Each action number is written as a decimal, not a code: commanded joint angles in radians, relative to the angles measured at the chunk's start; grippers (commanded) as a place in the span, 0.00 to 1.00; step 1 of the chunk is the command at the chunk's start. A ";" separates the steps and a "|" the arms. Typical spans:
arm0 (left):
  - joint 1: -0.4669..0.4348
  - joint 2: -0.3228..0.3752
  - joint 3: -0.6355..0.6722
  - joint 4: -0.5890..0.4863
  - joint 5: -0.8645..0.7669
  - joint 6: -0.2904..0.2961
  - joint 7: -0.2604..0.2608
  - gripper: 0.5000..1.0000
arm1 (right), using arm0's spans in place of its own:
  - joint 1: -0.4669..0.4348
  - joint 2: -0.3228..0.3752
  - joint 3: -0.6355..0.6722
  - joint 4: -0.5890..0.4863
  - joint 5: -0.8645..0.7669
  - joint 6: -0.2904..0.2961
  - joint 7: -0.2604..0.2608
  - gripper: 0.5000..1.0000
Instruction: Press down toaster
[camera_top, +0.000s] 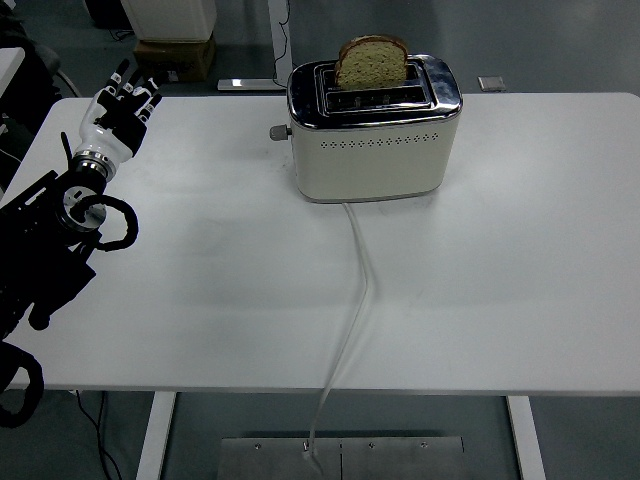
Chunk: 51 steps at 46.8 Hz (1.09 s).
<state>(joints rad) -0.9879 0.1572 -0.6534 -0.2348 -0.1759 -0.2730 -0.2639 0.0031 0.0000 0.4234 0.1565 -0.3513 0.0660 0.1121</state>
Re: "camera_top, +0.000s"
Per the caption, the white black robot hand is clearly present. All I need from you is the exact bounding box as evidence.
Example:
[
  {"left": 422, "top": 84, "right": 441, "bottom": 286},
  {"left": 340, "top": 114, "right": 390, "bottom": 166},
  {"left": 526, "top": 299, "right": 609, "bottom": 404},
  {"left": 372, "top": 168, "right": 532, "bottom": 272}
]
[{"left": 73, "top": 58, "right": 163, "bottom": 165}]

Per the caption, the cream chrome two-slot toaster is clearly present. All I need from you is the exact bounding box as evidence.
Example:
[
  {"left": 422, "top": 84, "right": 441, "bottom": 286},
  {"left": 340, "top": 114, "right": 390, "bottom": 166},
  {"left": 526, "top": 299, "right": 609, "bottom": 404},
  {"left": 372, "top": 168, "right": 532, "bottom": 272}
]
[{"left": 285, "top": 53, "right": 463, "bottom": 204}]

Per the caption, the black office chair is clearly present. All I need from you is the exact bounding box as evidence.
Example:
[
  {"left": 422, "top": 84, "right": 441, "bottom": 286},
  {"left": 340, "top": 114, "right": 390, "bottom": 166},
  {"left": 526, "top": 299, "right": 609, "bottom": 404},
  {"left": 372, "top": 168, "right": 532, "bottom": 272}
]
[{"left": 0, "top": 9, "right": 79, "bottom": 146}]

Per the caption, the brown cardboard box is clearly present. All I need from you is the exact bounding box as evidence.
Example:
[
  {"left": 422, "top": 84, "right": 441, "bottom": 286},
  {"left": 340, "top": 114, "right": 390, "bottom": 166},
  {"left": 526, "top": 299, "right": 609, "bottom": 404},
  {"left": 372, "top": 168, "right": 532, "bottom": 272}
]
[{"left": 132, "top": 32, "right": 219, "bottom": 84}]

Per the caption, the white side table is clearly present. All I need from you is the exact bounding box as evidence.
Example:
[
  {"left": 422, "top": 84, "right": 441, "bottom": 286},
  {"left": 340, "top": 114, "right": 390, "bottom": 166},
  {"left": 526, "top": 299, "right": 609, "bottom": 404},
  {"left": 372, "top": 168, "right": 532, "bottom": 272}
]
[{"left": 0, "top": 47, "right": 25, "bottom": 99}]

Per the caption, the dark background object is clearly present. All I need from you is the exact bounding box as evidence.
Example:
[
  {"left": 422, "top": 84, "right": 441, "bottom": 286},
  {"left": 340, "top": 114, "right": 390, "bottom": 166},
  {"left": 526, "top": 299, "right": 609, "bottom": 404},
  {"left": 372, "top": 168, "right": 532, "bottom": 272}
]
[{"left": 89, "top": 0, "right": 134, "bottom": 29}]

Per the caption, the white plastic container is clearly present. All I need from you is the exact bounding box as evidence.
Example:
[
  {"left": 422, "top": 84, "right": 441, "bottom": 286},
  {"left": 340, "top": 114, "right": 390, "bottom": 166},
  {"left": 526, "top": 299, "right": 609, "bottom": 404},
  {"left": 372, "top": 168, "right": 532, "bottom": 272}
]
[{"left": 119, "top": 0, "right": 219, "bottom": 43}]

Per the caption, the brown bread slice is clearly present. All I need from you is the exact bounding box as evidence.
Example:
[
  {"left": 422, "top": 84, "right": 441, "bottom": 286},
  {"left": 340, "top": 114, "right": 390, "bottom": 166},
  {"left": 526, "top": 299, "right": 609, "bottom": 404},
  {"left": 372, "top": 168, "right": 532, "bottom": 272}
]
[{"left": 333, "top": 34, "right": 409, "bottom": 92}]

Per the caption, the white table leg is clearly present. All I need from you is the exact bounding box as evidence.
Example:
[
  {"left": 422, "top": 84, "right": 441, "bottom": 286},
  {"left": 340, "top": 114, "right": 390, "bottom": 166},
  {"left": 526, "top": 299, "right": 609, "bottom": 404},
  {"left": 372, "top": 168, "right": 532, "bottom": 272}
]
[
  {"left": 504, "top": 395, "right": 547, "bottom": 480},
  {"left": 135, "top": 391, "right": 178, "bottom": 480}
]

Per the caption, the grey metal plate with screws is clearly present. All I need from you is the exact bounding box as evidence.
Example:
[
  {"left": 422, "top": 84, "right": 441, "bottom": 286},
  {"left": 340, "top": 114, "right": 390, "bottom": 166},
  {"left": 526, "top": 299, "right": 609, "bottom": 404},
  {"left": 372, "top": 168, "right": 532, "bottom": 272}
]
[{"left": 219, "top": 436, "right": 466, "bottom": 480}]

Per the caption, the thin black hanging cable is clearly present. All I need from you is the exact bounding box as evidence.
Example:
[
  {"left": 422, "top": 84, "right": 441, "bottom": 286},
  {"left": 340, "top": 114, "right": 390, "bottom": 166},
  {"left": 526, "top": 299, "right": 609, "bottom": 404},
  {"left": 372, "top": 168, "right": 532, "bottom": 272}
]
[{"left": 272, "top": 0, "right": 293, "bottom": 84}]

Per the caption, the white toaster power cable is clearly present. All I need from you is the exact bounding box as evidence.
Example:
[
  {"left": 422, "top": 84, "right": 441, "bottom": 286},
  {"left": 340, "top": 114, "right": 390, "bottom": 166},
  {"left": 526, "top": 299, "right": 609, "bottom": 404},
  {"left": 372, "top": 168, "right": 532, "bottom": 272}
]
[{"left": 305, "top": 201, "right": 376, "bottom": 476}]

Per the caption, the black floor cable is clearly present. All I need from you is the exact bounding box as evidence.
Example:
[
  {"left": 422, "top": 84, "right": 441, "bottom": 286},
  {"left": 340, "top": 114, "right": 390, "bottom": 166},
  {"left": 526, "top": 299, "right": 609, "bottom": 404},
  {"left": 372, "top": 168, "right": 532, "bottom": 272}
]
[{"left": 74, "top": 390, "right": 124, "bottom": 480}]

